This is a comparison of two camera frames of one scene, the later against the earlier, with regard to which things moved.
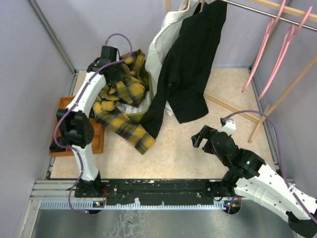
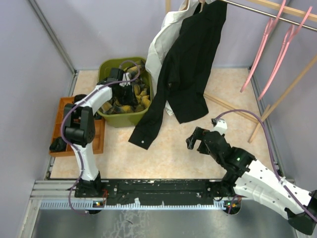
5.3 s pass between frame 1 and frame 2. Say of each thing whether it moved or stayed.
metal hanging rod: stayed
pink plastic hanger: stayed
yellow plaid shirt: moved
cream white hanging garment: stayed
